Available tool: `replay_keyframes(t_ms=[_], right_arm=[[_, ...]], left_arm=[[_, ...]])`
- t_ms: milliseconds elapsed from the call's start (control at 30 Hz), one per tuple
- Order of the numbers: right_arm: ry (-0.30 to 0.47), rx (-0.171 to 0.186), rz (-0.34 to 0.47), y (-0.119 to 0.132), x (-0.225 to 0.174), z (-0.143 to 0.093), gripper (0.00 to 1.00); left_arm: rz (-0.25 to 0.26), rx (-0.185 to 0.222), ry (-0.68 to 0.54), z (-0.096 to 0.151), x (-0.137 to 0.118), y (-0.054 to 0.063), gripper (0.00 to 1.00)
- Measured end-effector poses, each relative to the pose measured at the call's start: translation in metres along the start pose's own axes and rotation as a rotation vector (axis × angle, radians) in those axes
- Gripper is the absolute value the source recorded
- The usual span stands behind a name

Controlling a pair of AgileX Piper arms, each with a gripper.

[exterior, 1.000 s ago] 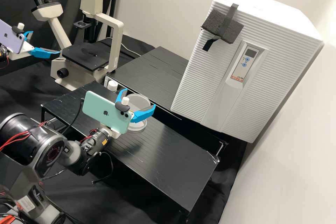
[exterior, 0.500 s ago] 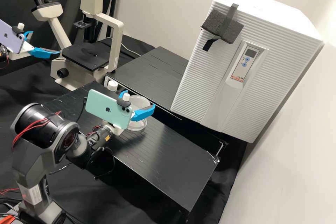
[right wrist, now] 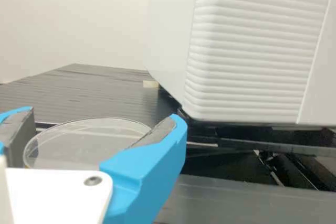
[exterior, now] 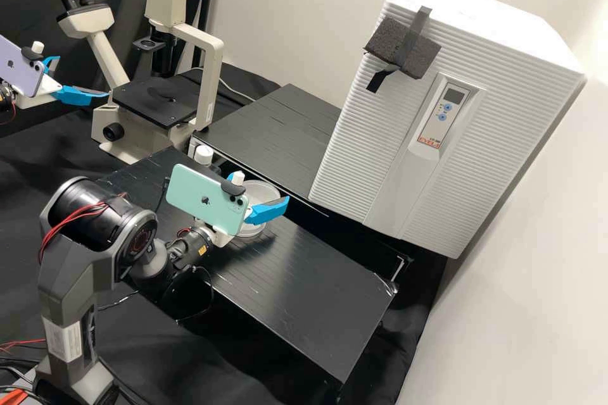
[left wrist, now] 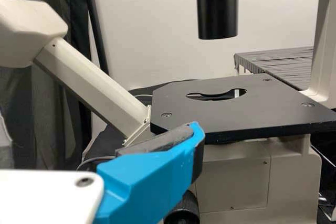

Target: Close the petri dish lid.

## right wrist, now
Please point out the petri dish lid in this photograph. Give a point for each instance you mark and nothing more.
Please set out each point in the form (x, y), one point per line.
(86, 145)

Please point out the black platform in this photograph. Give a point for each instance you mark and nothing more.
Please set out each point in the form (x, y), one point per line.
(78, 90)
(236, 203)

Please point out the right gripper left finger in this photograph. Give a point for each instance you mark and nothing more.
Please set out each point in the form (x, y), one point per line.
(18, 129)

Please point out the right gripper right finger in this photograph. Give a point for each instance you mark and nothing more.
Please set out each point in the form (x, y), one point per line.
(147, 171)

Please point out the white incubator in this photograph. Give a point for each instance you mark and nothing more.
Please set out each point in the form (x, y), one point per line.
(168, 37)

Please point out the incubator door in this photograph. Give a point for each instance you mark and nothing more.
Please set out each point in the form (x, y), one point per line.
(249, 51)

